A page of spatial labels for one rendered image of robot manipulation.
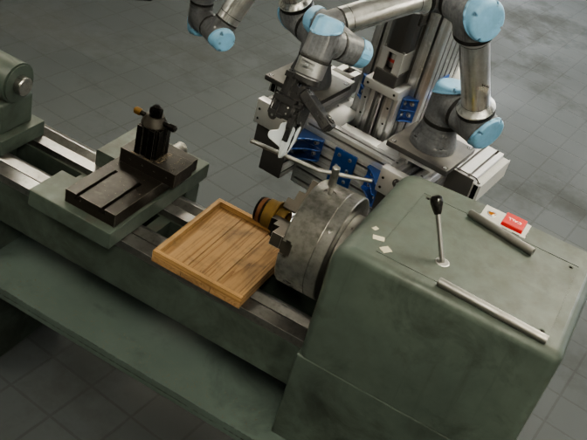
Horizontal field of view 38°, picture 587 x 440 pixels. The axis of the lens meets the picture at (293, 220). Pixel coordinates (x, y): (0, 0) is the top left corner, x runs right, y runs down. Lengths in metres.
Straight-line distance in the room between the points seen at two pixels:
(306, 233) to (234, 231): 0.46
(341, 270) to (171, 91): 3.18
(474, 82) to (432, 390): 0.88
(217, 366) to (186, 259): 0.38
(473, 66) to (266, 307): 0.89
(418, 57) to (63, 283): 1.38
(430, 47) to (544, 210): 2.40
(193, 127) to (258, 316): 2.56
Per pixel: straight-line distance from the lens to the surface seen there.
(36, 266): 2.97
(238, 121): 5.01
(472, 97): 2.57
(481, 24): 2.37
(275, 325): 2.42
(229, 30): 2.71
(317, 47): 2.11
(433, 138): 2.78
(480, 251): 2.27
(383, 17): 2.36
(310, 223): 2.25
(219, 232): 2.65
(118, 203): 2.55
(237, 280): 2.49
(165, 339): 2.77
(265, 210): 2.41
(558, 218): 5.14
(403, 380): 2.25
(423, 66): 2.95
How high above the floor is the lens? 2.49
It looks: 35 degrees down
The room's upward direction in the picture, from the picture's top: 16 degrees clockwise
